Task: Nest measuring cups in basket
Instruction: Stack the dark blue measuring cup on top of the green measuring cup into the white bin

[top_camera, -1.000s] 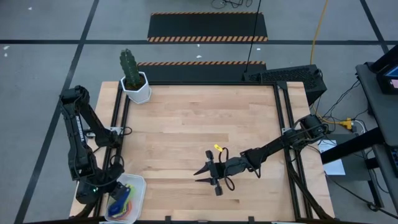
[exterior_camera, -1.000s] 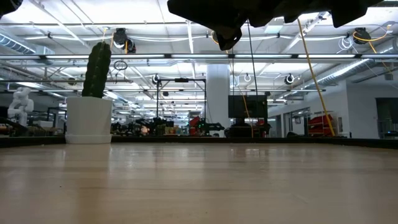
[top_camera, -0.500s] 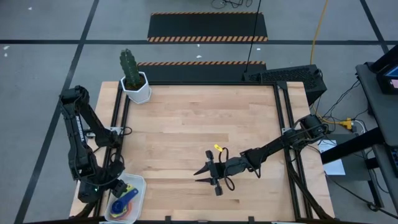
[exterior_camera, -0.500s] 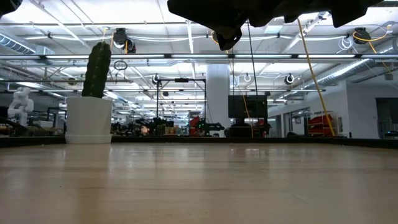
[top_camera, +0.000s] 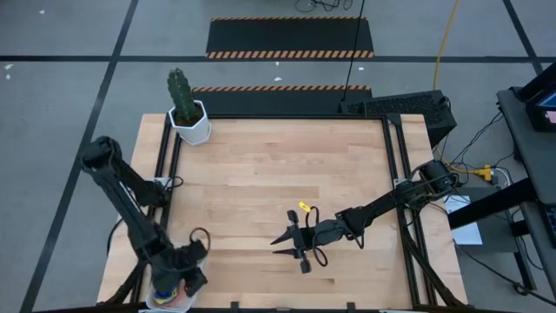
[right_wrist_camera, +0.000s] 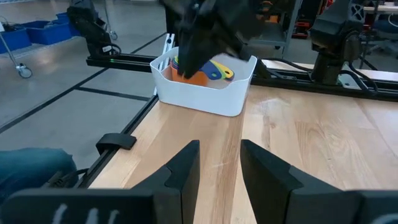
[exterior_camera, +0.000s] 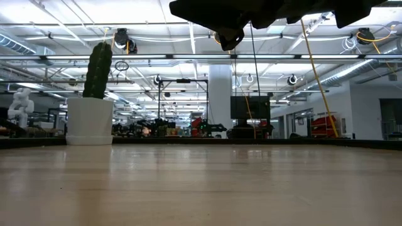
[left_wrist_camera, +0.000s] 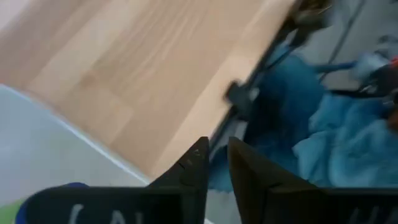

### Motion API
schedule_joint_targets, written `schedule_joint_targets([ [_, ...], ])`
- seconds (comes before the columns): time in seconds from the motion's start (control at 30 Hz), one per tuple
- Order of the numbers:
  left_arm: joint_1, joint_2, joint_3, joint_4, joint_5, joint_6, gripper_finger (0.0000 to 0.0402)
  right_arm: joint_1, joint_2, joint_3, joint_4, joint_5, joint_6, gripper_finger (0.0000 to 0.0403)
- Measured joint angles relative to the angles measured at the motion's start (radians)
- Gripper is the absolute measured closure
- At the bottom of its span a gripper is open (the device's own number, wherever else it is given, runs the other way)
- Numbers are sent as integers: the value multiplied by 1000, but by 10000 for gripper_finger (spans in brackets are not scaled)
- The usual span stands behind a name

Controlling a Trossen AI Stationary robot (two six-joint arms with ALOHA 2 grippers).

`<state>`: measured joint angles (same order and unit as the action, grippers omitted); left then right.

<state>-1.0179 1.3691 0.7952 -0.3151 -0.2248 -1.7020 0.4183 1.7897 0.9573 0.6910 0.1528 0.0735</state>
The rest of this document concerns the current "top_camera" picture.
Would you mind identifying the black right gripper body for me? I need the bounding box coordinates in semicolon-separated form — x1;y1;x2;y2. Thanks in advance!
287;210;349;276

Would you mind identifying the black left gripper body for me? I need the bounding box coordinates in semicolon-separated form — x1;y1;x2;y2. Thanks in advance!
149;241;210;297

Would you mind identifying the white plastic basket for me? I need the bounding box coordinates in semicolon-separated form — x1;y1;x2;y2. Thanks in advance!
145;256;209;313

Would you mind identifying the white hexagonal plant pot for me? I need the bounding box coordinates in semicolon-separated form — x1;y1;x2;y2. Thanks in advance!
168;99;213;147

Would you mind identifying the white paper sheet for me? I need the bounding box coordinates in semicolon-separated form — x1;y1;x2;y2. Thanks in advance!
443;195;483;246

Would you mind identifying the black computer case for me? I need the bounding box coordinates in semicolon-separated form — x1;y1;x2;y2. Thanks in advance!
337;90;458;148

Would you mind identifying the green cactus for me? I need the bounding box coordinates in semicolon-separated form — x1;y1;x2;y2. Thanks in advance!
167;67;197;125

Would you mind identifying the black side desk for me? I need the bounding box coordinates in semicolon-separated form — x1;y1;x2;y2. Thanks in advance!
447;86;556;279

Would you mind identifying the black monitor with lit screen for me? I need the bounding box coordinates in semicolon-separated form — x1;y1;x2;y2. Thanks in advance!
516;63;556;134

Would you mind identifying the black aluminium table frame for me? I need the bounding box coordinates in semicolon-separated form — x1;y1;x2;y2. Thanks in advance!
100;112;468;312

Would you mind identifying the narrow striped black cable ramp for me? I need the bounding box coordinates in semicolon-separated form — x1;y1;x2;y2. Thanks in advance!
190;84;374;117

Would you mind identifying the yellow cable plug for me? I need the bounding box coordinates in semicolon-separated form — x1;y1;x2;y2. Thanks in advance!
473;163;494;182

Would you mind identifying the black hanging cable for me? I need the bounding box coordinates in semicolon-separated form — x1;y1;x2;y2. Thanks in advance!
341;0;366;103

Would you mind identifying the large striped black cable ramp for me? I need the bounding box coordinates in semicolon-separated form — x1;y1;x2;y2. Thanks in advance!
204;16;375;60

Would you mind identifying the black floor power cable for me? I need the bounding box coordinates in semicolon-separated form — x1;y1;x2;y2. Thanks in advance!
453;243;556;306

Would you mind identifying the black coiled floor cable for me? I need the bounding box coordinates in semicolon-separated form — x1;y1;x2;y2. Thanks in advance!
295;0;354;13

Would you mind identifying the yellow hanging cable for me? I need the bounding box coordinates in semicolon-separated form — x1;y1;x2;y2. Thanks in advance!
433;0;460;91

